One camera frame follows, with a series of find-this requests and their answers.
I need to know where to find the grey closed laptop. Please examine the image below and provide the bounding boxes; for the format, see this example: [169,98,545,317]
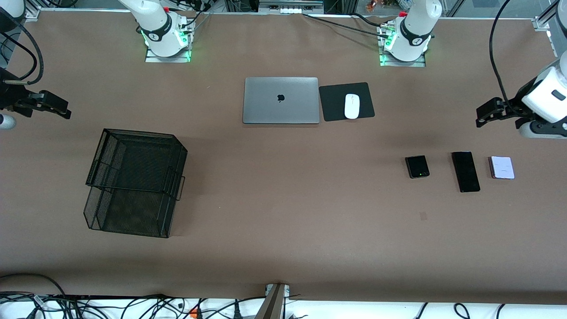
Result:
[243,77,320,124]

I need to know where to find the aluminium frame rail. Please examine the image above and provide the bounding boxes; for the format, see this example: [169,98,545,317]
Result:
[533,0,567,58]

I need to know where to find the grey power strip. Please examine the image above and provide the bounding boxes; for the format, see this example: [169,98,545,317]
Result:
[259,0,324,14]

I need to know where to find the black cable on table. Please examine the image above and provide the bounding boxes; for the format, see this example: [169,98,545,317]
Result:
[303,12,387,36]

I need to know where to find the thick black floor cable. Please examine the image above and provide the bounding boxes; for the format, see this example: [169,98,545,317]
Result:
[0,273,67,298]

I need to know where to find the aluminium frame corner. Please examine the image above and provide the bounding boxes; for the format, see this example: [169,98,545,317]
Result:
[24,0,41,22]

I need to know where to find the grey camera mount pole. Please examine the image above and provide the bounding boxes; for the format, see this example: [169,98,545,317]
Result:
[255,284,291,319]

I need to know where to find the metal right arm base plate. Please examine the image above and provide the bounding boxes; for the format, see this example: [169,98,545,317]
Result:
[145,47,192,63]

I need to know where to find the black mesh two-tier tray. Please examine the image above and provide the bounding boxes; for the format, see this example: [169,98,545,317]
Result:
[83,128,188,239]

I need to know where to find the long black slab phone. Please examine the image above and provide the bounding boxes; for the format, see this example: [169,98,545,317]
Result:
[451,152,481,193]

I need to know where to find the small black flip phone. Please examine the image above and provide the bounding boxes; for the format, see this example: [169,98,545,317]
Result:
[405,155,430,179]

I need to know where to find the white computer mouse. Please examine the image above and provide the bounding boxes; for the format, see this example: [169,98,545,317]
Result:
[345,93,360,120]

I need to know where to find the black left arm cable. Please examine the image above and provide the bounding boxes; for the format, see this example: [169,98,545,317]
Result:
[489,0,517,113]

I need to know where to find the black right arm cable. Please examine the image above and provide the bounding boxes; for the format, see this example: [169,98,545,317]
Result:
[0,9,45,86]

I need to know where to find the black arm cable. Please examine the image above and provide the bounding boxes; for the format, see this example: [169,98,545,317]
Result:
[0,9,45,86]
[489,0,517,113]

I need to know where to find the white flip phone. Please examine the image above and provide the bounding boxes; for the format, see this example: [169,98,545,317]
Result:
[489,156,515,179]

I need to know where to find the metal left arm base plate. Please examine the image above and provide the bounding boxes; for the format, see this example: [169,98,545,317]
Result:
[380,52,427,68]

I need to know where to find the black mouse pad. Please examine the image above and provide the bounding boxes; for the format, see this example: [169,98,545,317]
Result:
[319,82,376,122]

